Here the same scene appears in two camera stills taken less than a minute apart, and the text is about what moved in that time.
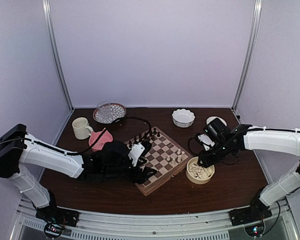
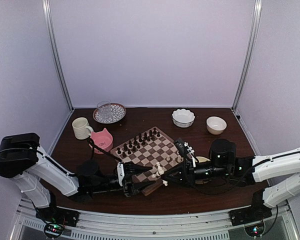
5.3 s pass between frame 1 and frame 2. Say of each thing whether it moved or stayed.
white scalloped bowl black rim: stayed
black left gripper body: moved
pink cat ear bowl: stayed
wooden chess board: stayed
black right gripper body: moved
